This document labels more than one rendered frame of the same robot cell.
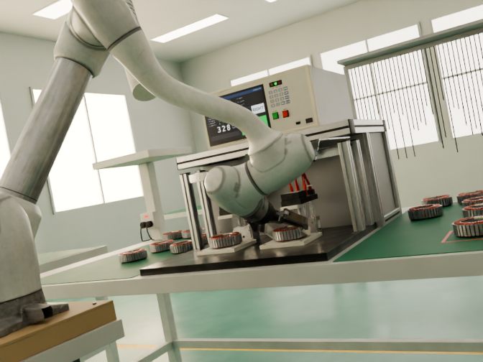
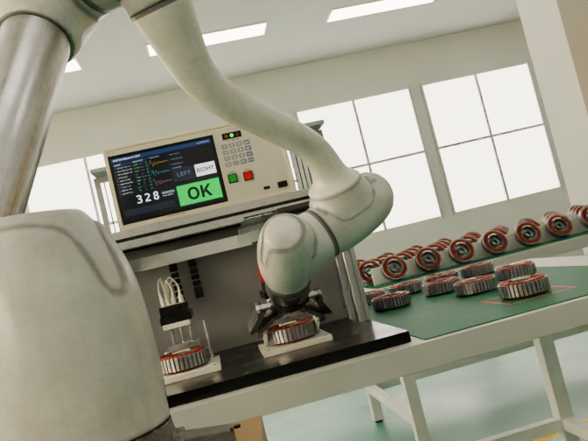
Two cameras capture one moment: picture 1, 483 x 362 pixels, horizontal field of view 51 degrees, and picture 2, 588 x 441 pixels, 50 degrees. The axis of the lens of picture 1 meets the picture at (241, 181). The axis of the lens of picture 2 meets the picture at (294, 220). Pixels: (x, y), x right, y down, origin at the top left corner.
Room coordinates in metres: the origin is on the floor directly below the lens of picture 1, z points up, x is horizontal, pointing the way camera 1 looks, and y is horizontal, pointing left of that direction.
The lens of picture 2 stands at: (0.45, 0.72, 0.96)
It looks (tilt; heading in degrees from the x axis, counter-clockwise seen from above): 3 degrees up; 321
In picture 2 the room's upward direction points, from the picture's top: 14 degrees counter-clockwise
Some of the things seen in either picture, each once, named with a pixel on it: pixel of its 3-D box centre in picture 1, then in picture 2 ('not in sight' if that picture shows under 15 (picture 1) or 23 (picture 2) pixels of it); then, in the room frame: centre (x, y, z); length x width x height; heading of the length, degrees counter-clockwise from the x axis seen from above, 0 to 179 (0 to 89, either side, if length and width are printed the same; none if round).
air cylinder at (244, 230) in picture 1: (246, 233); (186, 353); (1.84, 0.02, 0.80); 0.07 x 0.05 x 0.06; 60
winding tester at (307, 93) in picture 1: (279, 110); (201, 182); (1.93, -0.19, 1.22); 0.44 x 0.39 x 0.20; 60
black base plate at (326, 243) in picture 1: (261, 248); (241, 362); (1.67, -0.02, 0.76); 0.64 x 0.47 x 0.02; 60
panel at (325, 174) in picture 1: (283, 191); (223, 290); (1.88, -0.14, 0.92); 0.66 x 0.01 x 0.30; 60
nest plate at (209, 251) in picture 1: (226, 247); (186, 371); (1.72, 0.09, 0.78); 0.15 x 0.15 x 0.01; 60
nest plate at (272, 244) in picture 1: (291, 240); (293, 342); (1.60, -0.12, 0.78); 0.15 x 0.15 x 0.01; 60
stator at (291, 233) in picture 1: (290, 233); (290, 331); (1.60, -0.12, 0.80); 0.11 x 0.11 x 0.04
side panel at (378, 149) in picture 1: (381, 177); not in sight; (1.84, -0.50, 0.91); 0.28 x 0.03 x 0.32; 150
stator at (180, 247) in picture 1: (184, 246); not in sight; (2.04, 0.27, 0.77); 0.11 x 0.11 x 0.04
